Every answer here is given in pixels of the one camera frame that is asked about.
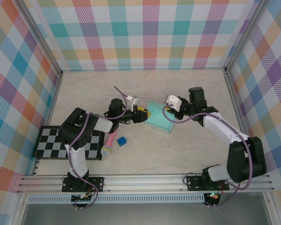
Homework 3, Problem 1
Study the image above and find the aluminium frame post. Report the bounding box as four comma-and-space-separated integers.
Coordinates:
224, 0, 271, 75
15, 0, 64, 79

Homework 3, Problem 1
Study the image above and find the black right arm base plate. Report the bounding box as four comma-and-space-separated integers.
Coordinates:
185, 175, 230, 191

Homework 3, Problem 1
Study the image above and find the pink toy microphone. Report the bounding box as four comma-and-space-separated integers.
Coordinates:
101, 132, 117, 157

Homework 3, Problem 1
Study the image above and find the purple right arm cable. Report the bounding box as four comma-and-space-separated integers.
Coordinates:
163, 104, 253, 208

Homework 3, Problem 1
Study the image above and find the light teal paper box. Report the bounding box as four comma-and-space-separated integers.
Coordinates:
145, 99, 176, 134

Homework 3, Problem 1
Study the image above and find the small circuit board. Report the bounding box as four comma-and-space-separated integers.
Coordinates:
205, 192, 222, 200
71, 192, 95, 203

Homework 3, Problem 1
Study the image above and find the long aluminium rail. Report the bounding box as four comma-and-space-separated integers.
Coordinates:
16, 172, 276, 194

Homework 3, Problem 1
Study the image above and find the aluminium side rail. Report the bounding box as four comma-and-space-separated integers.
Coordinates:
31, 72, 64, 176
224, 69, 259, 174

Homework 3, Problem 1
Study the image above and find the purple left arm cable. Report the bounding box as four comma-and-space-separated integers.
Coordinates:
69, 86, 135, 210

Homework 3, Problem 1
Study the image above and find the black grey checkerboard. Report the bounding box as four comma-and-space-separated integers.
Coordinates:
32, 126, 106, 161

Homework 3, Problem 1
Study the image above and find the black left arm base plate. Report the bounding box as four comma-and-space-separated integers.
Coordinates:
61, 177, 105, 193

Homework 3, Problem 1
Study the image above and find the slotted grey cable duct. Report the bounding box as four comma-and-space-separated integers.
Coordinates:
27, 195, 206, 204

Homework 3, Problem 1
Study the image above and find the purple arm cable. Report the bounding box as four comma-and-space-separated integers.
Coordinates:
163, 104, 253, 208
69, 86, 135, 210

